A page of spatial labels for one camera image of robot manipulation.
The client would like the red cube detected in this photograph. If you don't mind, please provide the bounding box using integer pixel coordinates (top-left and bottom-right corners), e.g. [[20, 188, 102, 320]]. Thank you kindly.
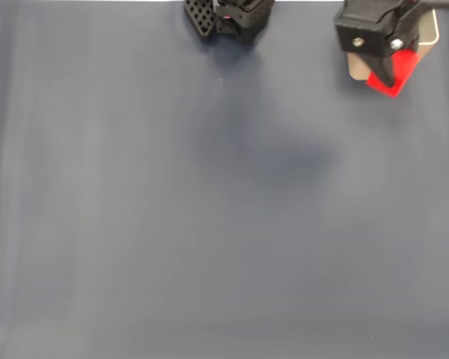
[[365, 47, 423, 99]]

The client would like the beige rounded box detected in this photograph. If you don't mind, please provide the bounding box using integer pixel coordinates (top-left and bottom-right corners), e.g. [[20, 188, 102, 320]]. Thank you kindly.
[[346, 9, 440, 82]]

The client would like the dark blue-grey mat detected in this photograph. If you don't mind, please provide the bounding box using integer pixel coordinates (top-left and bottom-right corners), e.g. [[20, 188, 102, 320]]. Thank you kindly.
[[0, 1, 449, 359]]

